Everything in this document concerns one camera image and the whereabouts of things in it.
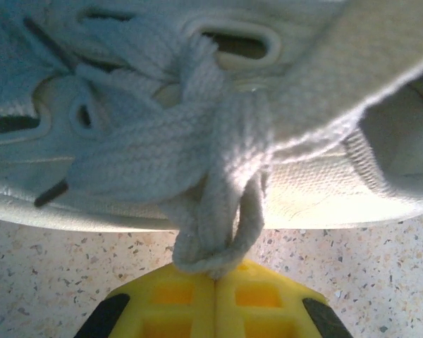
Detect beige shoe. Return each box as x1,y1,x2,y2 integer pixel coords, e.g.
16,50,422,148
0,0,423,280

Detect white canvas shoe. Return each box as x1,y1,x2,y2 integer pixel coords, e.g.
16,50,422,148
0,0,423,232

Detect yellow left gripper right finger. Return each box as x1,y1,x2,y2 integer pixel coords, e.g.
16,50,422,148
214,258,353,338

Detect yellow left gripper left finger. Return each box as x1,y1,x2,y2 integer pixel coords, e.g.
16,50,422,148
73,262,218,338

